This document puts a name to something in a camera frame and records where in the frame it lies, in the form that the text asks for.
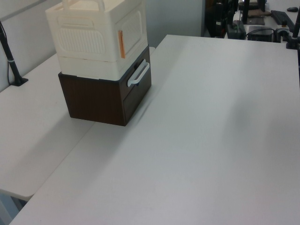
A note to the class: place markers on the cream plastic cabinet door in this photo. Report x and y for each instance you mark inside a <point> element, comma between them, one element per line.
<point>133,32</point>

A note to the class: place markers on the cream plastic storage cabinet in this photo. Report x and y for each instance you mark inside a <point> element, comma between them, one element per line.
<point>84,42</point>

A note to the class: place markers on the dark brown wooden drawer unit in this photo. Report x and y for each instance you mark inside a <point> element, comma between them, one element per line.
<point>91,98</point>

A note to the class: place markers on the grey device with green button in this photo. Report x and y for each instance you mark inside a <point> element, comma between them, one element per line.
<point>235,29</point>

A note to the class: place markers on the black rectangular box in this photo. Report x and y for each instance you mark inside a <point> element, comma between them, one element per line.
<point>260,34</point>

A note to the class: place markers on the black monitor stand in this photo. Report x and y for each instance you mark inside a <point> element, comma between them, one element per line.
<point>250,16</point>

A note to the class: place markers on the black C-shaped clamp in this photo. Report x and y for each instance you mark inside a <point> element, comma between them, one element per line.
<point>281,31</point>

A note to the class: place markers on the black computer keyboard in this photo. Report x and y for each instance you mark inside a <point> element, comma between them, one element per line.
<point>282,17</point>

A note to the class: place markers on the black pole with table clamp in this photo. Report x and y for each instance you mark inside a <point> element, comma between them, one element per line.
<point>294,30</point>

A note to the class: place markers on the black computer mouse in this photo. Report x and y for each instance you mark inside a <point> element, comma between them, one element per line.
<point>292,9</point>

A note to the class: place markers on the black camera stand pole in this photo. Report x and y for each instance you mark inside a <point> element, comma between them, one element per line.
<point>10,63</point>

